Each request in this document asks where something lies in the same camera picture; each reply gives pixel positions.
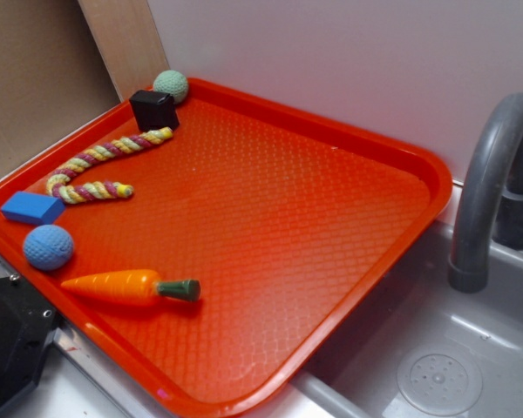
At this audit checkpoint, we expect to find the orange plastic tray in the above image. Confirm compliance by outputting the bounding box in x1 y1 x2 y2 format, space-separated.
0 79 452 417

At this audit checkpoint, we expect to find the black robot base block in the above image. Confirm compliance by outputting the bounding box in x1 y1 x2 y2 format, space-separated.
0 273 59 415

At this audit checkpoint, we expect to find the orange toy carrot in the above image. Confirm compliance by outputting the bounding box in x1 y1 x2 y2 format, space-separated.
61 269 201 307

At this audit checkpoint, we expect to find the multicolour twisted rope toy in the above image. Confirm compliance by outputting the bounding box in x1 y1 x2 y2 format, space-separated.
44 127 173 205

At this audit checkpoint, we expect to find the grey toy faucet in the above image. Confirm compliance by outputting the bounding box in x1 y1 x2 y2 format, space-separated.
448 92 523 293

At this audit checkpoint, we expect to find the blue textured ball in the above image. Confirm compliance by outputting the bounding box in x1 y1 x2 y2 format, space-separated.
23 225 74 271

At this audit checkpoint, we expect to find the grey toy sink basin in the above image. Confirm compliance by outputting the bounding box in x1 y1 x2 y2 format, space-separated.
294 223 523 417

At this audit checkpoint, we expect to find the green textured ball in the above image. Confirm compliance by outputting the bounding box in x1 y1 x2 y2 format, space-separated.
153 70 189 105

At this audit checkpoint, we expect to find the black box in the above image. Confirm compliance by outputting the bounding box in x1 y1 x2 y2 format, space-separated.
129 90 180 131

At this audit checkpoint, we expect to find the brown cardboard panel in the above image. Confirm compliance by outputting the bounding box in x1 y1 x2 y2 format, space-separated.
0 1 119 179

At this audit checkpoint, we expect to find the blue rectangular block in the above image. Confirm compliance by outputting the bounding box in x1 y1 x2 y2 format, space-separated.
0 192 65 226

